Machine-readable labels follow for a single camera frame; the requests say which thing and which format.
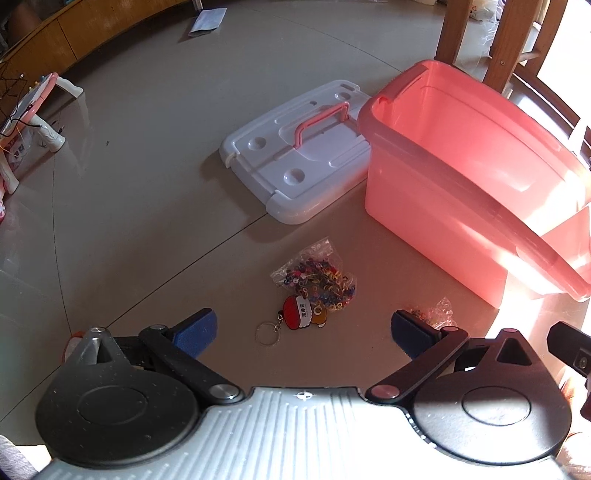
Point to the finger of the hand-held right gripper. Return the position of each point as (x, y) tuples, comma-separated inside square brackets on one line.
[(565, 339)]

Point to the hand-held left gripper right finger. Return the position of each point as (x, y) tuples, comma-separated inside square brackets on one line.
[(408, 334)]

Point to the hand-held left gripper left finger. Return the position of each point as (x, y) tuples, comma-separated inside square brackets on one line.
[(196, 332)]

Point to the small clear bead bag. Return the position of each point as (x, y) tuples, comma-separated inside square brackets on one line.
[(438, 314)]

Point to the bag of colourful beads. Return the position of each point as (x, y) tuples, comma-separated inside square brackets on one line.
[(318, 281)]

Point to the pink plastic storage box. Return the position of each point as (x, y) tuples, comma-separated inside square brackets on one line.
[(415, 221)]

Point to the person's grey clothing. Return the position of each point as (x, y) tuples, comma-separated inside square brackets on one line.
[(18, 459)]

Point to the pink toy car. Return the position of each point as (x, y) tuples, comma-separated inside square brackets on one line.
[(2, 210)]

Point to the pink white toy drawing board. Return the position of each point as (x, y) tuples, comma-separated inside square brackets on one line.
[(41, 99)]

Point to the wooden chair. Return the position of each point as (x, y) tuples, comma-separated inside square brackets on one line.
[(508, 41)]

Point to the grey envelope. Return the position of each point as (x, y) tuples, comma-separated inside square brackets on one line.
[(207, 21)]

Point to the wooden cabinet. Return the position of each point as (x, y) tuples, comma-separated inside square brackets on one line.
[(55, 41)]

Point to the white printed shopping bag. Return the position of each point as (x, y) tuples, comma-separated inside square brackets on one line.
[(482, 9)]

